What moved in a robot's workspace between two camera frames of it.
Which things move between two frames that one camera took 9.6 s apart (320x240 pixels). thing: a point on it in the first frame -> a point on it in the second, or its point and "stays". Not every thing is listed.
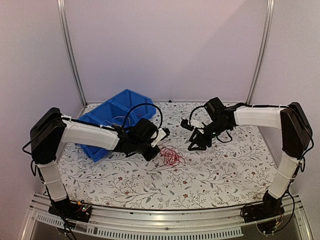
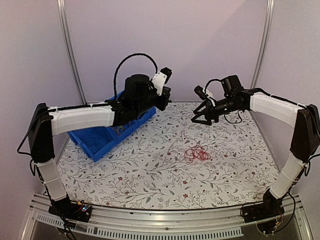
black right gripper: (201, 143) -> (208, 111)
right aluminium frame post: (270, 6) stays
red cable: (171, 156) -> (187, 149)
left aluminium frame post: (61, 13) stays
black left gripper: (150, 156) -> (162, 105)
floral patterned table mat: (224, 174) stays
